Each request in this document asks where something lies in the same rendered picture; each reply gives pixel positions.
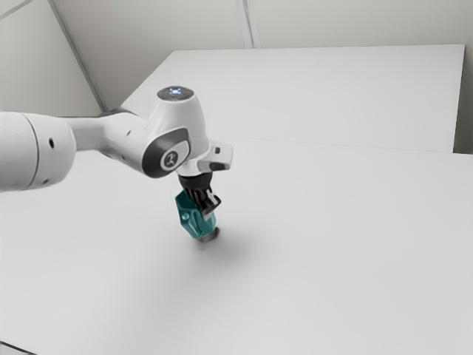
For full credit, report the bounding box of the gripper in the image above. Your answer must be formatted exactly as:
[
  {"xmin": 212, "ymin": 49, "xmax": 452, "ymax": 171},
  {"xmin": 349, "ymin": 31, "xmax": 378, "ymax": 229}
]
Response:
[{"xmin": 177, "ymin": 172, "xmax": 222, "ymax": 220}]

